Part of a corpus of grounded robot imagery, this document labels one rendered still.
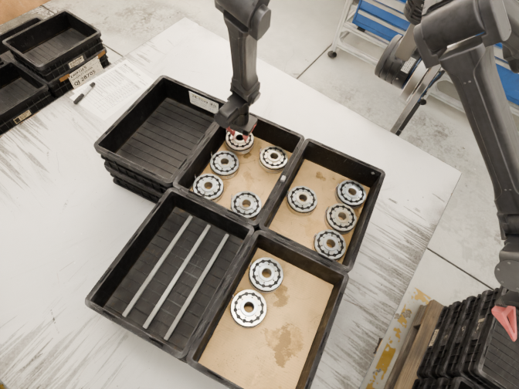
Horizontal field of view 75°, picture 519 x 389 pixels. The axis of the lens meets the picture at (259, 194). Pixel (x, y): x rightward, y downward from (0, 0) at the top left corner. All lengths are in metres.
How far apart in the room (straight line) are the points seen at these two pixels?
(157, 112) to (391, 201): 1.00
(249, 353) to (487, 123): 0.78
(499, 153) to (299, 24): 2.90
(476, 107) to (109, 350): 1.10
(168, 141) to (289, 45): 2.04
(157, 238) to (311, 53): 2.37
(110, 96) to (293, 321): 1.22
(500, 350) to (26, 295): 1.72
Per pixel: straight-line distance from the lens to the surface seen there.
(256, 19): 0.68
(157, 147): 1.30
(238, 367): 1.02
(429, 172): 1.64
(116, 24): 3.37
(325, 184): 1.25
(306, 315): 1.06
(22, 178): 1.54
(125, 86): 1.73
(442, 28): 0.60
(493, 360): 1.71
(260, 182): 1.20
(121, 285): 1.09
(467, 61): 0.61
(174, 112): 1.40
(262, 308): 1.01
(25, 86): 2.39
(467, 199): 2.66
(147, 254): 1.11
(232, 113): 1.04
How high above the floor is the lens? 1.85
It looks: 60 degrees down
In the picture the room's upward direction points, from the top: 11 degrees clockwise
